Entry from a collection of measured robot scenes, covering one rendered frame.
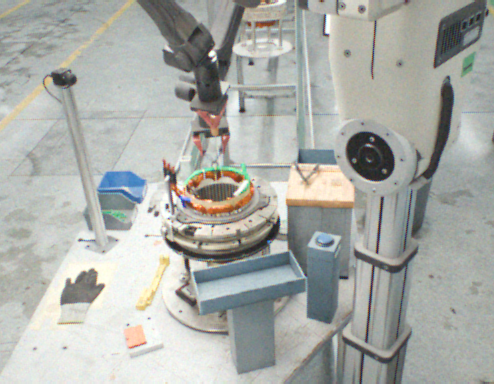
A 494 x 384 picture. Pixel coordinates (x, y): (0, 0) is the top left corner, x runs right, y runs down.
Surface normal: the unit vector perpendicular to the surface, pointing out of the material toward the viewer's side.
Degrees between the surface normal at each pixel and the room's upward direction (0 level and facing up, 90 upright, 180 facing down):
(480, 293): 0
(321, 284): 90
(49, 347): 0
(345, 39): 90
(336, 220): 90
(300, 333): 0
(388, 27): 90
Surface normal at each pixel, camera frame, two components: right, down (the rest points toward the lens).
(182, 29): 0.68, 0.24
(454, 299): -0.05, -0.84
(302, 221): -0.15, 0.54
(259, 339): 0.26, 0.51
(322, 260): -0.40, 0.50
